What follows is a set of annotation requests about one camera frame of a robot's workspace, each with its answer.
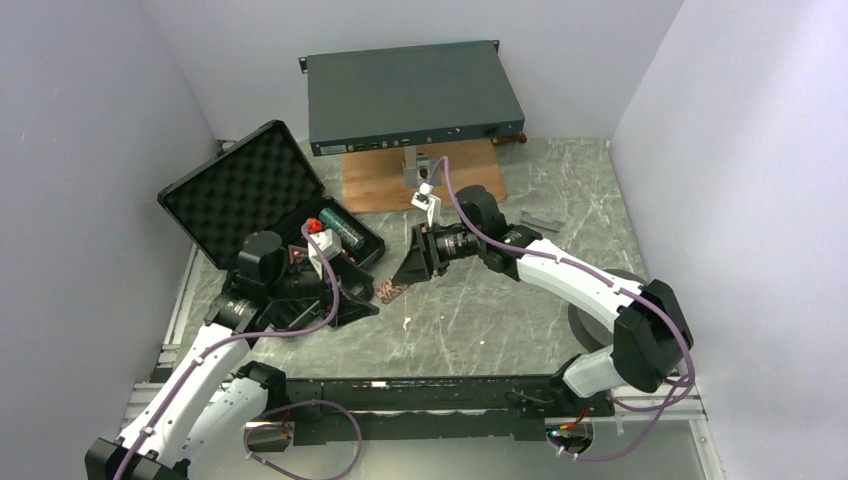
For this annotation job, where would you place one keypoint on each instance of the black poker set case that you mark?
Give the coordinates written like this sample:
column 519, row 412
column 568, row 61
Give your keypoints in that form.
column 264, row 182

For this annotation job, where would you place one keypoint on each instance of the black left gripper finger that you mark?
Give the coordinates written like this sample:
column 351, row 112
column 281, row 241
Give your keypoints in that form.
column 352, row 274
column 353, row 307

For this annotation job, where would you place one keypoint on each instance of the grey rack server unit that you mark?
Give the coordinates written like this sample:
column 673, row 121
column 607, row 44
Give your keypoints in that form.
column 396, row 97

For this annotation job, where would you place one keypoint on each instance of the orange poker chip stack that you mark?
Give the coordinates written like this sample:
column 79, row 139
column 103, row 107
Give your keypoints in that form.
column 389, row 291

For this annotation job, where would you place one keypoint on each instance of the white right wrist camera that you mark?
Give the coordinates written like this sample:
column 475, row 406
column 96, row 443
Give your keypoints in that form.
column 424, row 199

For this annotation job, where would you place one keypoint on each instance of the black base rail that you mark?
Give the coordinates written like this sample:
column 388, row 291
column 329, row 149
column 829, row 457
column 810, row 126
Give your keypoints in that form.
column 315, row 411

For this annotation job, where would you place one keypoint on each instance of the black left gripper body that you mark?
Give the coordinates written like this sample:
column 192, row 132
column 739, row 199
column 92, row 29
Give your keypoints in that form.
column 298, row 281

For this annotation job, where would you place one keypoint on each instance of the black triangular all-in button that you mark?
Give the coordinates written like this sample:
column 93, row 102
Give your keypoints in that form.
column 296, row 254

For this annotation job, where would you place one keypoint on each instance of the metal stand bracket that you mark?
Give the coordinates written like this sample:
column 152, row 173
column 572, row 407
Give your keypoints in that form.
column 419, row 168

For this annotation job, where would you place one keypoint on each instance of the large grey spool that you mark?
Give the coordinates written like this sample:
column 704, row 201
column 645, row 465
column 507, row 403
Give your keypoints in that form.
column 592, row 312

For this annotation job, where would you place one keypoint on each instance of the green poker chip stack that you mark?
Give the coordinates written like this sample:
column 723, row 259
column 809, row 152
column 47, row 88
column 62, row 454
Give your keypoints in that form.
column 331, row 219

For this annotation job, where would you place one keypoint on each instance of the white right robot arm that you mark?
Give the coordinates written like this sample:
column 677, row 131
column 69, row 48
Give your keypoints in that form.
column 650, row 336

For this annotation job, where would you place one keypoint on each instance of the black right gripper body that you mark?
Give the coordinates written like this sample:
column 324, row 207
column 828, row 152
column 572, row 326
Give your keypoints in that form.
column 452, row 244

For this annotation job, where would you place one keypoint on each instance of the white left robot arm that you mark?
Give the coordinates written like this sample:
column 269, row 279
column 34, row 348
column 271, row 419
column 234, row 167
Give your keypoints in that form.
column 212, row 392

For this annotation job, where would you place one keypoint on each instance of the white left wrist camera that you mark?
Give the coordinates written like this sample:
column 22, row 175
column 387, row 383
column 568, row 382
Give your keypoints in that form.
column 326, row 242

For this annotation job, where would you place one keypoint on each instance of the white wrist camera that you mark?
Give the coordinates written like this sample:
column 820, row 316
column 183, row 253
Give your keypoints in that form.
column 424, row 199
column 326, row 242

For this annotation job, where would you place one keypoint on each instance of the wooden board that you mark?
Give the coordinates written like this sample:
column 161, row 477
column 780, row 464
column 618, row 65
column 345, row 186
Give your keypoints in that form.
column 374, row 182

